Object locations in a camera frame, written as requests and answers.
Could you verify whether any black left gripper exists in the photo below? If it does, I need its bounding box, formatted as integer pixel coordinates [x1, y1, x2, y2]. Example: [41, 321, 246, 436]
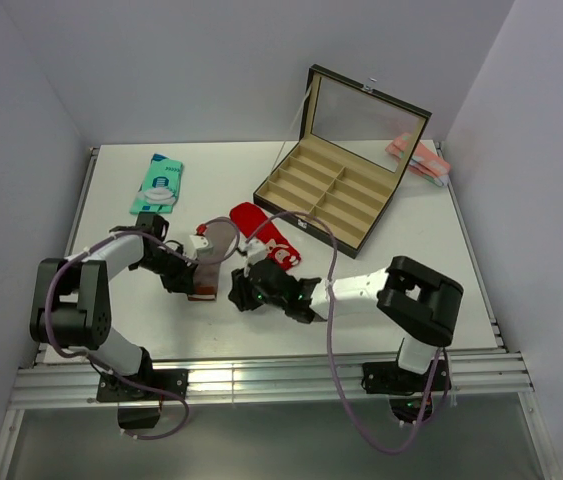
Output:
[134, 245, 199, 295]

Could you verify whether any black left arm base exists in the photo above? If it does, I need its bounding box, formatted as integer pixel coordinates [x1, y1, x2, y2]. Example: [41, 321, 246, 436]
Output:
[96, 368, 190, 431]

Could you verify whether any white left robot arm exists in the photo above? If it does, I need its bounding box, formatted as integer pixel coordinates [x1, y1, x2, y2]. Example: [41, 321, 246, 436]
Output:
[29, 213, 197, 399]

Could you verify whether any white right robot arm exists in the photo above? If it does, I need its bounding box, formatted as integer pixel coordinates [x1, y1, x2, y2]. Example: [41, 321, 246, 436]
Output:
[228, 256, 464, 390]

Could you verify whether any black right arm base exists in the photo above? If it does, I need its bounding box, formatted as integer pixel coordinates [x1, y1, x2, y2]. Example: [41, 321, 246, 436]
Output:
[361, 360, 452, 424]

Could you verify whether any red sock with white print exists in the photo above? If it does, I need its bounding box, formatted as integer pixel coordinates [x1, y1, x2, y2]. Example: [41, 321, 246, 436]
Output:
[229, 202, 301, 270]

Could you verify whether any black compartment display box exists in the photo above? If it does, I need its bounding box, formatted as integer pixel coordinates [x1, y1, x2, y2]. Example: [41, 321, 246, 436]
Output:
[253, 64, 432, 257]

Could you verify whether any pink patterned sock pair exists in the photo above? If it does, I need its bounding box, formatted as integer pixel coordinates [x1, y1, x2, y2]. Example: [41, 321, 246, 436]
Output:
[386, 133, 451, 187]

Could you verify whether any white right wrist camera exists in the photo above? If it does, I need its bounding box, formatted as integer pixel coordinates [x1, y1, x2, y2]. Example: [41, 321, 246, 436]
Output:
[239, 239, 269, 266]

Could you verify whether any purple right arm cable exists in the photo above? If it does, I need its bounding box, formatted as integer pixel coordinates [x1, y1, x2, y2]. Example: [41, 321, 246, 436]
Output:
[240, 212, 450, 455]

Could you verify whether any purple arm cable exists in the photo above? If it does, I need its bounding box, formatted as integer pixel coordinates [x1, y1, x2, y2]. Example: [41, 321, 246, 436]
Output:
[240, 212, 450, 455]
[45, 214, 242, 441]

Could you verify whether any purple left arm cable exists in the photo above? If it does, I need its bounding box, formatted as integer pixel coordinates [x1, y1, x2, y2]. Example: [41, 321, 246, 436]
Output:
[45, 214, 242, 441]

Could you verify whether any aluminium front rail frame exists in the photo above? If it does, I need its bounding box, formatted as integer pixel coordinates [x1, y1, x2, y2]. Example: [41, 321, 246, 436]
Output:
[0, 142, 562, 480]

